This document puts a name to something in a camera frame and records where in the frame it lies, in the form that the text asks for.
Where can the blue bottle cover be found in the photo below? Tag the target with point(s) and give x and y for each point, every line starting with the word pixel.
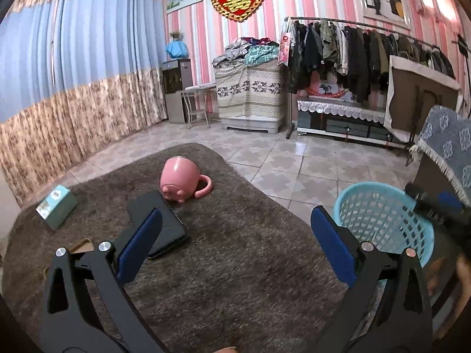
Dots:
pixel 176 49

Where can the teal tissue box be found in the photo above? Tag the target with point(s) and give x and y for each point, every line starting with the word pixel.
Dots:
pixel 60 209

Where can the grey shaggy carpet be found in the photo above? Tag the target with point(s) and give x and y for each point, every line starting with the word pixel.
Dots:
pixel 239 264

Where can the blue and floral curtain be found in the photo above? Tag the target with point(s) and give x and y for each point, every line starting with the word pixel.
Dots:
pixel 25 81
pixel 110 62

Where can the metal clothes rack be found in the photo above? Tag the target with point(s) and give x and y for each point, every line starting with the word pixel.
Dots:
pixel 291 117

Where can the grey water dispenser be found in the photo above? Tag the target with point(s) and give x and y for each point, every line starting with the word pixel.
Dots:
pixel 176 92

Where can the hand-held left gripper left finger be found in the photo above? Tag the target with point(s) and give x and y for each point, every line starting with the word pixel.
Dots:
pixel 141 242

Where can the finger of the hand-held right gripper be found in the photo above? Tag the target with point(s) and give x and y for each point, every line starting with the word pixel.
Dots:
pixel 449 199
pixel 419 195

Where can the pink pig mug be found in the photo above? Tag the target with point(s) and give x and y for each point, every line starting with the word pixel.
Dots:
pixel 180 176

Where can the black tripod stand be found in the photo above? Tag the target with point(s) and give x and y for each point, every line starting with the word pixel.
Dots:
pixel 464 44

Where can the light blue plastic basket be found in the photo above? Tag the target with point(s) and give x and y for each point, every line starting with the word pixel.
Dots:
pixel 375 209

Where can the small potted plant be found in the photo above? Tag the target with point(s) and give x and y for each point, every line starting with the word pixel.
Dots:
pixel 176 36

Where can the blue flower patterned cloth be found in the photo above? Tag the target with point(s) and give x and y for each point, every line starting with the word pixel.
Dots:
pixel 449 143

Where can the row of hanging clothes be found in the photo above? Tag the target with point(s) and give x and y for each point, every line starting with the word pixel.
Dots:
pixel 360 59

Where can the pink hanging bag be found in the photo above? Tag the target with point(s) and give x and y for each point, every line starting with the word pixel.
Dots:
pixel 285 47

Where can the black zip case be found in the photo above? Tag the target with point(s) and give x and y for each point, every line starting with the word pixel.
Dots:
pixel 169 228

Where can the beige patterned cover cloth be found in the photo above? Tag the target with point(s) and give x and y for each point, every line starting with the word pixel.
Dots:
pixel 250 88

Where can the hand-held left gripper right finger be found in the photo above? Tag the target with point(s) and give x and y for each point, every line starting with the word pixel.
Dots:
pixel 333 242

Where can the folded brown table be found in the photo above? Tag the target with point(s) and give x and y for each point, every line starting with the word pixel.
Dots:
pixel 408 103

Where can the brown cabinet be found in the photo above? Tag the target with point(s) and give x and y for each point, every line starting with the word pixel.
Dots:
pixel 430 176

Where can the grey washing machine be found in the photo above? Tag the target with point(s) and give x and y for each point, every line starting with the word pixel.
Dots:
pixel 254 124

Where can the white lace cloth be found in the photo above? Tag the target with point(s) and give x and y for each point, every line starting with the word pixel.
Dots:
pixel 338 107

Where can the low dark cabinet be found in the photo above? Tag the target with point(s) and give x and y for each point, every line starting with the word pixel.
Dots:
pixel 346 127

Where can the small white side table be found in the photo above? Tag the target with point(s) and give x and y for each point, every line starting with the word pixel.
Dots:
pixel 198 88

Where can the golden metal tray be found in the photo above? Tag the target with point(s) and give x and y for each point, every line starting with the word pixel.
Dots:
pixel 82 245

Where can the pile of folded clothes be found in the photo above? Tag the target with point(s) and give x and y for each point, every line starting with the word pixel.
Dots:
pixel 250 51

